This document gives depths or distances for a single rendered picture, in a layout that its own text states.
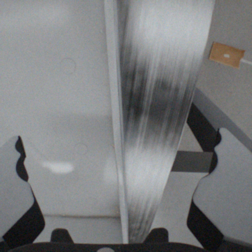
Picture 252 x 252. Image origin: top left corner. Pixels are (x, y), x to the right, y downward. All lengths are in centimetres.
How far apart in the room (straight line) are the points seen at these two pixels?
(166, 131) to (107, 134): 5
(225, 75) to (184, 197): 95
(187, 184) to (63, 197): 13
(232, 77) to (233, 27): 26
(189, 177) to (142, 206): 6
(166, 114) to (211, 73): 93
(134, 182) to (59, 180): 8
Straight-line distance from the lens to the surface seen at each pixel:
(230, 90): 117
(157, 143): 18
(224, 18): 109
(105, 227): 23
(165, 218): 26
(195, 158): 23
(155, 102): 16
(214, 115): 42
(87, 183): 20
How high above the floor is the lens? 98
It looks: 62 degrees down
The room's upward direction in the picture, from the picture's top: 179 degrees counter-clockwise
